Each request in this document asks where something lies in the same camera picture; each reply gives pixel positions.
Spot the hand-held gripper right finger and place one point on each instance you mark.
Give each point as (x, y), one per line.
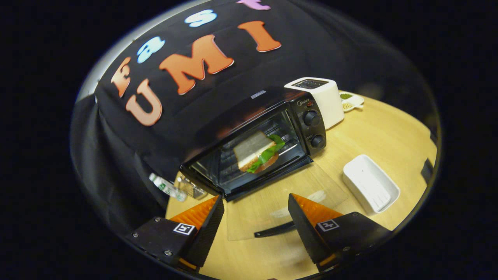
(305, 233)

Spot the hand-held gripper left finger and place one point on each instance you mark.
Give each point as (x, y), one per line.
(207, 231)

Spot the lettuce sandwich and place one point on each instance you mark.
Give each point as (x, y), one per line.
(251, 149)

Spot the black toaster oven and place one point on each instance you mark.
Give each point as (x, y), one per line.
(307, 107)

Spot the white pop-up toaster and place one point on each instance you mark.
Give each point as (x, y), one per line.
(330, 105)

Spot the clear plastic bottle green label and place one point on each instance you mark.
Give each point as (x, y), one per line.
(167, 188)

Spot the white rectangular dish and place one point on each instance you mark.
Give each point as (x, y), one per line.
(365, 179)

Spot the white two-compartment condiment dish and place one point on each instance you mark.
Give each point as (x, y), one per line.
(356, 102)

